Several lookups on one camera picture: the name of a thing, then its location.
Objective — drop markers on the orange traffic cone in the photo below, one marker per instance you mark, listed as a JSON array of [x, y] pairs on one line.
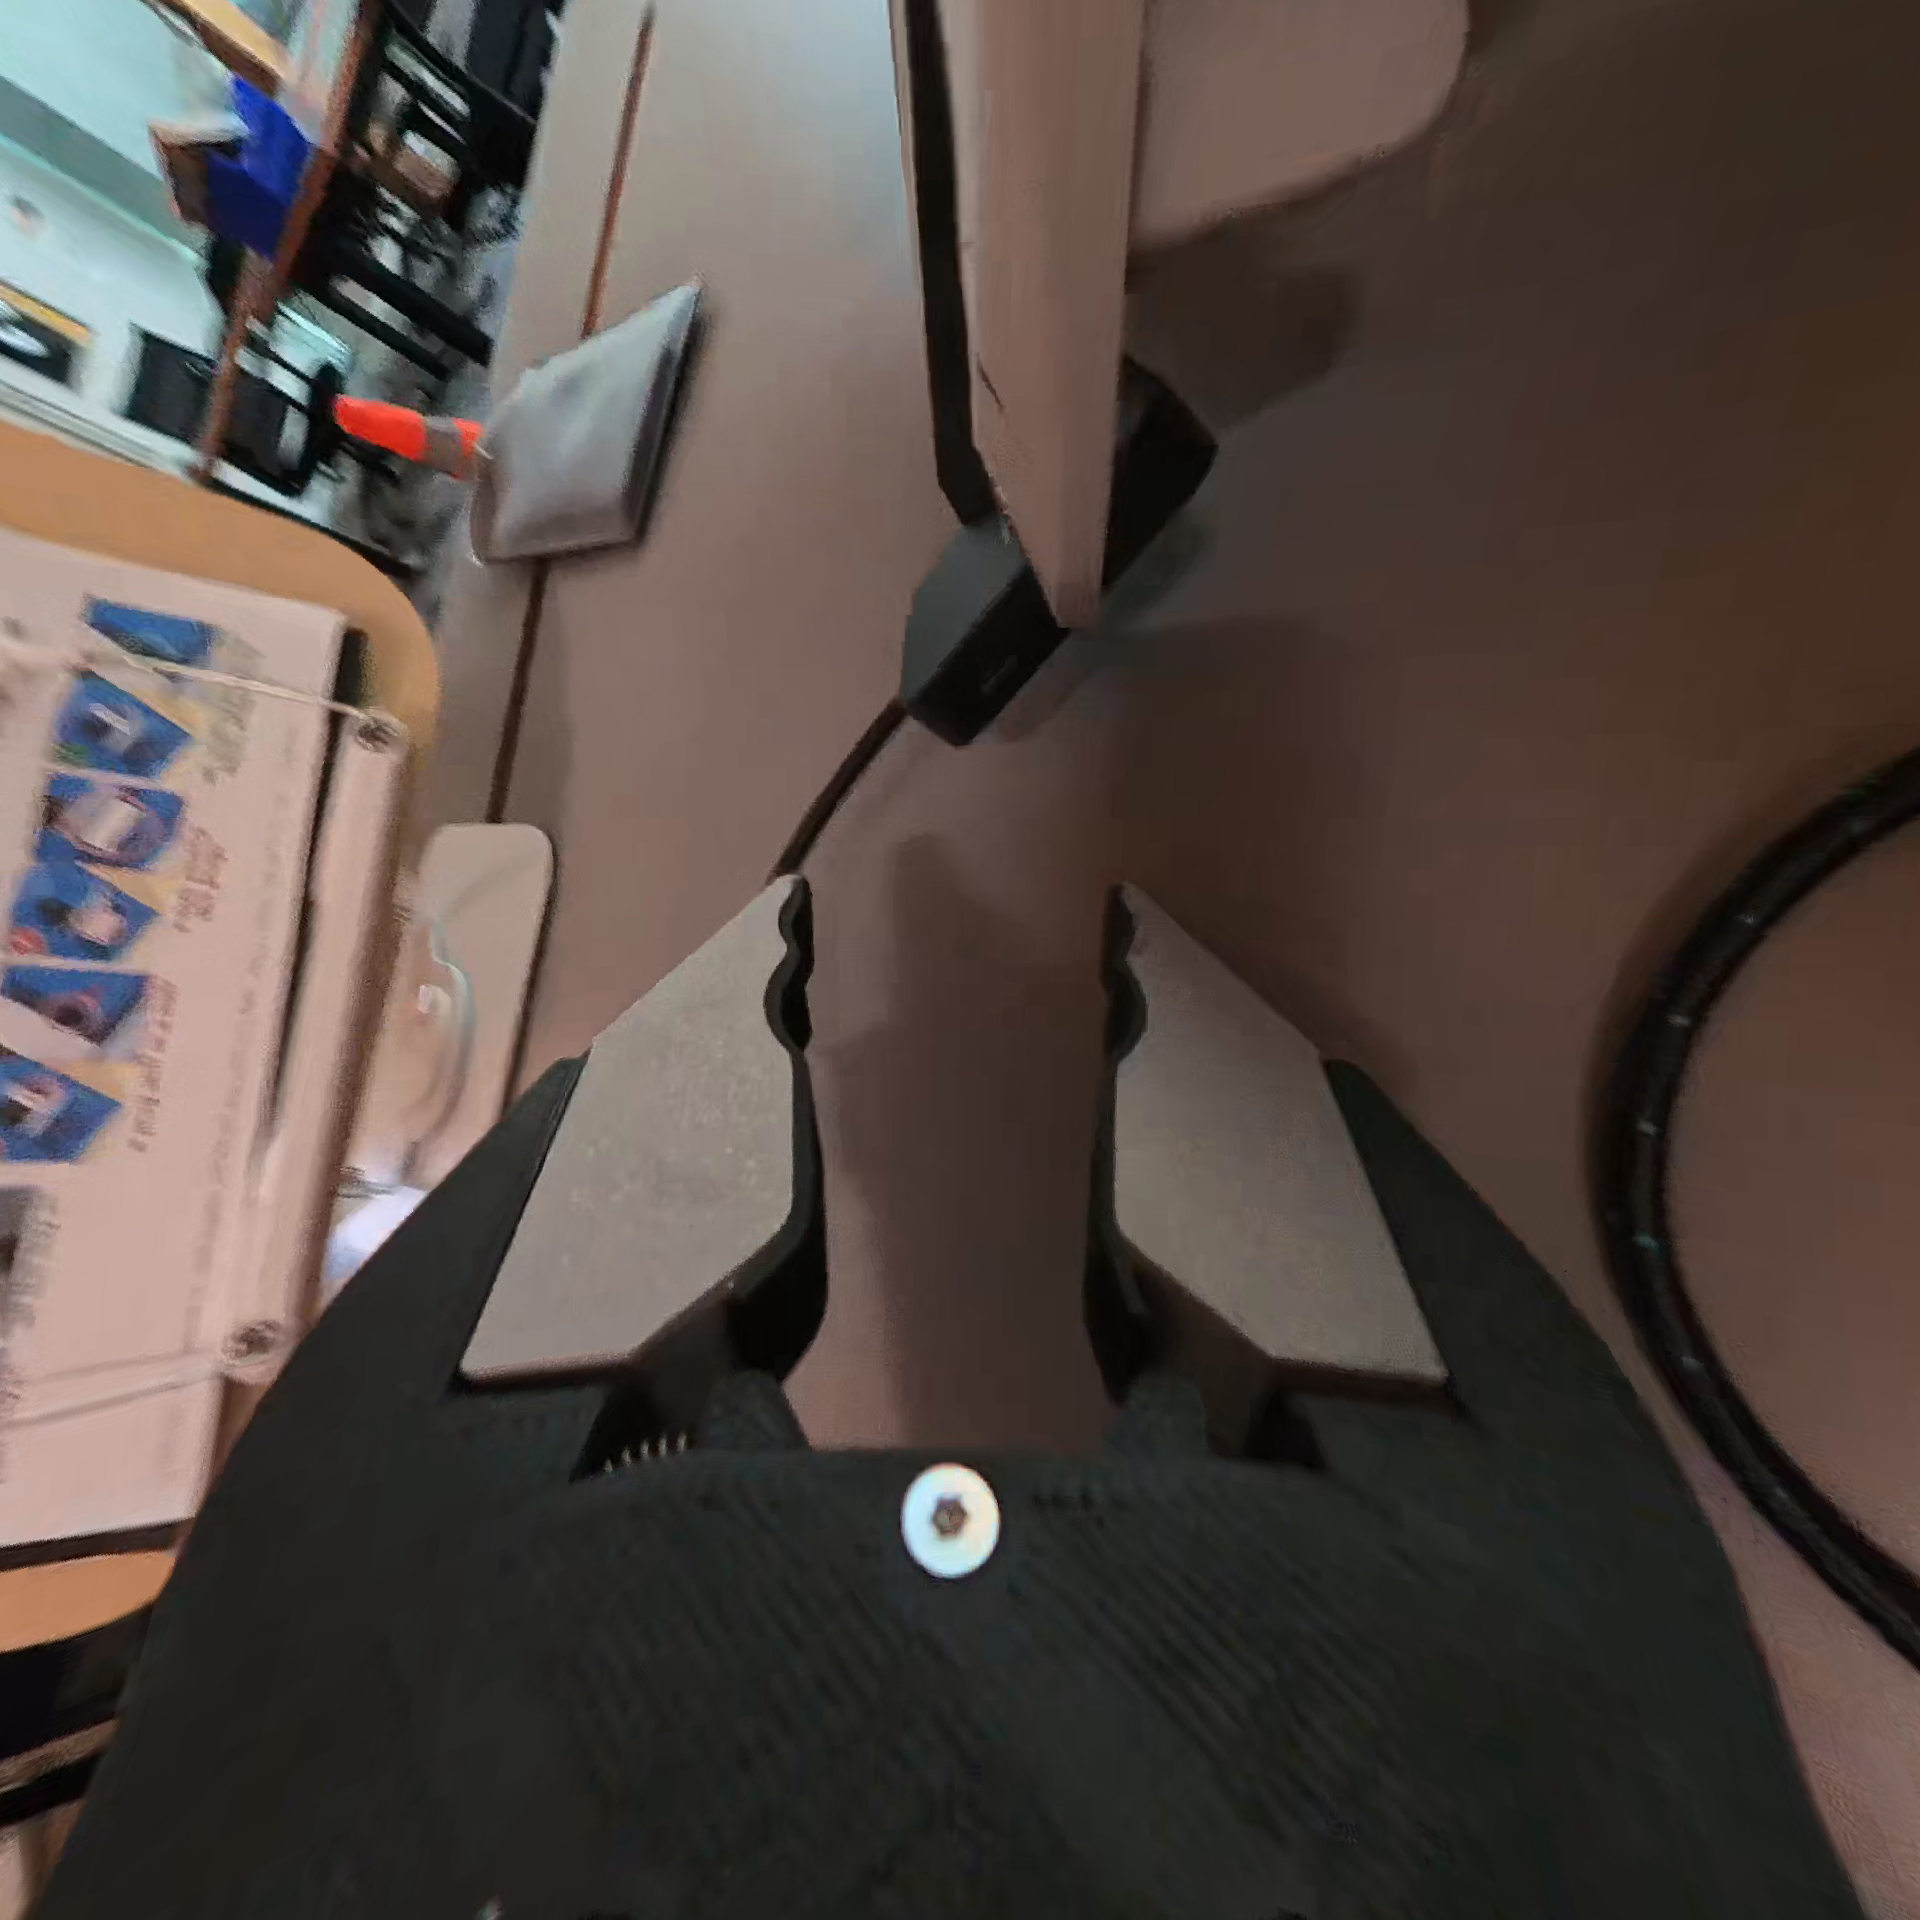
[[390, 429]]

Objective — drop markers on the framed wall picture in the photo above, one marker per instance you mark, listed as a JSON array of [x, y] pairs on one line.
[[36, 346]]

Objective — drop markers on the printed instruction sheet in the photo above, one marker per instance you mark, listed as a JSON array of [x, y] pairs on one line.
[[224, 839]]

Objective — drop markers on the small black hub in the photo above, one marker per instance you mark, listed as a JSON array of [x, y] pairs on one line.
[[974, 629]]

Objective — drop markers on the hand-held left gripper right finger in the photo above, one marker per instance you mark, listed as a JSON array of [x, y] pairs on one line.
[[1259, 1200]]

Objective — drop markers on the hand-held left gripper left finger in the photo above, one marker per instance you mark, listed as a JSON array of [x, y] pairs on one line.
[[662, 1172]]

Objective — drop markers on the wooden stand board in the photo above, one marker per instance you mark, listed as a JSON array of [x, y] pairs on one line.
[[224, 510]]

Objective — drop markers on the small blue crate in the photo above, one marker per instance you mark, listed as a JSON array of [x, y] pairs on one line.
[[255, 182]]

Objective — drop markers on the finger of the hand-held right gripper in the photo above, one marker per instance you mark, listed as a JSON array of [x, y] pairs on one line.
[[1035, 300], [1289, 90]]

